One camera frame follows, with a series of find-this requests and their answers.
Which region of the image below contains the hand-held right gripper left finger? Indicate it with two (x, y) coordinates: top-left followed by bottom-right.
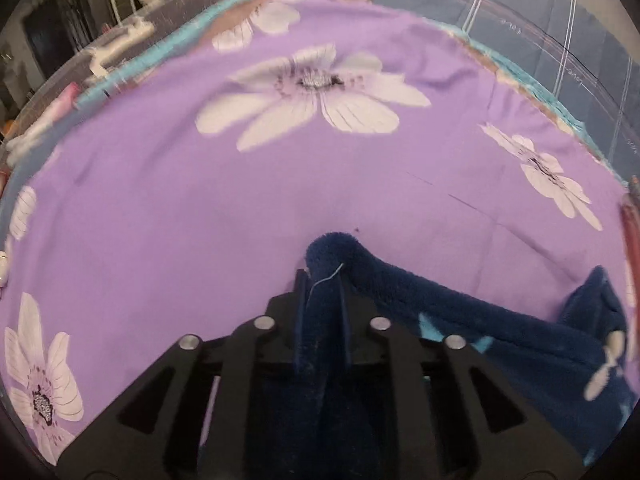
(55, 269), (311, 480)

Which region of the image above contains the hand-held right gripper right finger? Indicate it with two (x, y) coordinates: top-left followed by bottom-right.
(340, 272), (586, 480)

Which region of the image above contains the dark blue star fleece pajama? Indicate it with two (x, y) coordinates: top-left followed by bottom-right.
(200, 231), (640, 480)

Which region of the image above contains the purple floral bedsheet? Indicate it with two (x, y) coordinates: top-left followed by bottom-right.
(0, 0), (640, 466)

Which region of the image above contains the white pink plush toy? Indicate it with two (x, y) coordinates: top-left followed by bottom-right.
(7, 82), (81, 158)

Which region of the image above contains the blue plaid sheet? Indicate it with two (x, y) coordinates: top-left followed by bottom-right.
(372, 0), (640, 181)

